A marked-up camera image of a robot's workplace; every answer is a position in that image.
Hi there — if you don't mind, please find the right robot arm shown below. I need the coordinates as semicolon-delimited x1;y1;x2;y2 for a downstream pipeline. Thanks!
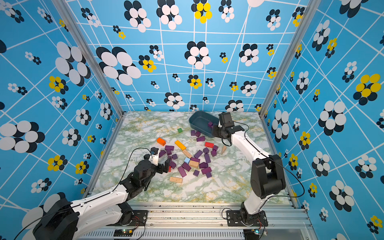
212;121;286;226

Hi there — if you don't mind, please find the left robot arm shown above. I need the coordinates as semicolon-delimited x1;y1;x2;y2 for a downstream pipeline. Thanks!
24;148;173;240

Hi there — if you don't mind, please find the purple wedge near bin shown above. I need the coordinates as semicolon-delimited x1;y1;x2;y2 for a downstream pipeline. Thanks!
197;136;206;142

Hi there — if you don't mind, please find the dark teal storage bin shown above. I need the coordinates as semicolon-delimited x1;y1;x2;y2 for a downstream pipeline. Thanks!
189;111;220;138

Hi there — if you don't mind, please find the orange brick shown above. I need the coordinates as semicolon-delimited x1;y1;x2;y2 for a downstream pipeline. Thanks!
157;138;166;146

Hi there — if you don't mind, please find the red flat brick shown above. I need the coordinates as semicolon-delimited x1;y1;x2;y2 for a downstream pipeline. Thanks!
205;142;214;148

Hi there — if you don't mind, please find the natural wood wedge brick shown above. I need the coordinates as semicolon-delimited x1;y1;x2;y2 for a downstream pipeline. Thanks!
221;146;227;154

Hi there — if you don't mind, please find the natural wood brick front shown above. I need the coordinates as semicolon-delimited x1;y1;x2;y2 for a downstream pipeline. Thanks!
170;177;183;184

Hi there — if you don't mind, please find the purple brick front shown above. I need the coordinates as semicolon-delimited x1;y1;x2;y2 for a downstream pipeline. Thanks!
178;167;187;178

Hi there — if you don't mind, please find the yellow long brick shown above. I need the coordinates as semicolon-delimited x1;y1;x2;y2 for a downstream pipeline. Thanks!
175;141;186;151

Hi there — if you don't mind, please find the purple long brick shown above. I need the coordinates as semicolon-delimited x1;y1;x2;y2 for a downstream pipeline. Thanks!
194;150;203;159
204;154;211;164

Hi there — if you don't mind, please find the engraved natural wood brick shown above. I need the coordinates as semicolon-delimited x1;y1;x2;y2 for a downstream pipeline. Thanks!
182;149;193;159

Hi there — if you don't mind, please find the purple long brick centre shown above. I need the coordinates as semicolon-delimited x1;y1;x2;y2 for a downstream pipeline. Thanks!
204;154;211;164

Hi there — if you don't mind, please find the natural wood square brick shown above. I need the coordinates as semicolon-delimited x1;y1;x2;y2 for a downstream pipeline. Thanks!
189;160;200;169

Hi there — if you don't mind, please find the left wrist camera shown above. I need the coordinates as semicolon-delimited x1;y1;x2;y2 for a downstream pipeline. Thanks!
149;154;159;166

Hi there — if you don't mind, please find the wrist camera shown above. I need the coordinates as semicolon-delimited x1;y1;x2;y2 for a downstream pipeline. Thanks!
149;154;159;166
219;112;235;128

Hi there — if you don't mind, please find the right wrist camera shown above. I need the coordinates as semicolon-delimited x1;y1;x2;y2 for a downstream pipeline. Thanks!
219;112;235;128

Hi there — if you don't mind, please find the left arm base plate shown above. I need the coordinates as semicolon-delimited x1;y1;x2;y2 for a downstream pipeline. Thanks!
109;210;149;227

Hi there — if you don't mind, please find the aluminium front rail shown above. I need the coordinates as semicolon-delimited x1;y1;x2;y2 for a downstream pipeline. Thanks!
75;203;317;240

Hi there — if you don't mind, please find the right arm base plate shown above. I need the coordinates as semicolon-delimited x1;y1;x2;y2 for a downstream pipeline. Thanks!
225;210;269;228

